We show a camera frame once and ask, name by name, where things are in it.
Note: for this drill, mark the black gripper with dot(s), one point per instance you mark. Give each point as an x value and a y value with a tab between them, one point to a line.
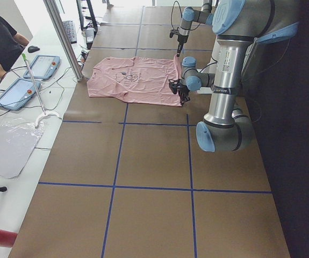
183	93
180	42

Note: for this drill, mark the pink Snoopy t-shirt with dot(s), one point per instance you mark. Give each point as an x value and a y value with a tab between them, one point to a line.
136	80

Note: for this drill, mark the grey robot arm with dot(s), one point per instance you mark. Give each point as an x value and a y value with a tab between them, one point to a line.
190	15
236	25

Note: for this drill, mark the brown table cover sheet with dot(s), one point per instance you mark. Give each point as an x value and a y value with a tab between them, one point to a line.
154	174

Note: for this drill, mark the blue tape grid lines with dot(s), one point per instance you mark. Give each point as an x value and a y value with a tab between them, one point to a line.
192	156

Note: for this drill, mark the black keyboard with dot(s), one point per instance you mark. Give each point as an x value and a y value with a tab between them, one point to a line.
69	28

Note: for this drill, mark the upper blue teach pendant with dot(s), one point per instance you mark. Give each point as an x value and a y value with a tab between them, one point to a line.
43	67

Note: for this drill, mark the blue teach pendant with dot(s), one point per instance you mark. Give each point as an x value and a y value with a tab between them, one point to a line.
17	94
43	67

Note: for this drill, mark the black computer mouse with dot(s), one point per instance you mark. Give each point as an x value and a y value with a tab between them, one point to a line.
32	49

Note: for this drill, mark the long reacher stick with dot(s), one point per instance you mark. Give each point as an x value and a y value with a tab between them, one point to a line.
44	113

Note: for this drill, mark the lower blue teach pendant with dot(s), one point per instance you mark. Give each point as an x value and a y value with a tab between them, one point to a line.
17	94

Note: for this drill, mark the clear plastic bag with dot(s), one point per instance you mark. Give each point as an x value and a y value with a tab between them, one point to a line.
18	138

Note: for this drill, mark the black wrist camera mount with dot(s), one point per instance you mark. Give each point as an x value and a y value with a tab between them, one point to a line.
173	85

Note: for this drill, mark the aluminium frame post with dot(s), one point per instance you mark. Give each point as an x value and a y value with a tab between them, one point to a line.
54	14

